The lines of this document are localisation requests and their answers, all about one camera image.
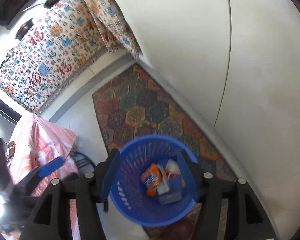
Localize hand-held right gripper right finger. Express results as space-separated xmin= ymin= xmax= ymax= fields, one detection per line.
xmin=179 ymin=149 xmax=278 ymax=240

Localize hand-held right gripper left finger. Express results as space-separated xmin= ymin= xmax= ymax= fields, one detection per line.
xmin=21 ymin=149 xmax=121 ymax=240

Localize white base cabinets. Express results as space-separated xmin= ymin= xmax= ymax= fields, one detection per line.
xmin=102 ymin=0 xmax=300 ymax=240

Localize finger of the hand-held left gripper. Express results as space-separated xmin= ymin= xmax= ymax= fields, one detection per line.
xmin=27 ymin=156 xmax=64 ymax=188

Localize silver foil wrapper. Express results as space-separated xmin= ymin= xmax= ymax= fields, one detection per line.
xmin=5 ymin=141 xmax=16 ymax=166

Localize black clay pot orange lid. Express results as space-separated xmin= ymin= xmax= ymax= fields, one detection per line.
xmin=15 ymin=18 xmax=34 ymax=41

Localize large printed blanket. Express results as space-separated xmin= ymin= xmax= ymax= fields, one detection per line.
xmin=0 ymin=0 xmax=127 ymax=114

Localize orange snack packet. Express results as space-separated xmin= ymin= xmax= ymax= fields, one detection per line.
xmin=140 ymin=164 xmax=166 ymax=197

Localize round table striped tablecloth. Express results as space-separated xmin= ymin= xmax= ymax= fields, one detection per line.
xmin=9 ymin=112 xmax=79 ymax=240

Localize red white paper box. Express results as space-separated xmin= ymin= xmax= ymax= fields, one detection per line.
xmin=165 ymin=159 xmax=182 ymax=178

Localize clear plastic container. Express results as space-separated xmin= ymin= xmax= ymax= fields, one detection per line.
xmin=159 ymin=177 xmax=186 ymax=204

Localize blue plastic basket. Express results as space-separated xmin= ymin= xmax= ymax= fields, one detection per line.
xmin=109 ymin=134 xmax=203 ymax=227

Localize small printed blanket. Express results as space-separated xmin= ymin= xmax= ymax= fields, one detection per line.
xmin=76 ymin=0 xmax=143 ymax=61

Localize hexagon patterned rug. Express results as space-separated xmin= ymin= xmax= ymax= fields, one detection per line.
xmin=92 ymin=64 xmax=237 ymax=240

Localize white drink carton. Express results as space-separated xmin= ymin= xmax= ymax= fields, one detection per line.
xmin=156 ymin=165 xmax=172 ymax=196

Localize black metal table frame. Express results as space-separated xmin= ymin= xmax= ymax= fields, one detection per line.
xmin=72 ymin=142 xmax=96 ymax=171

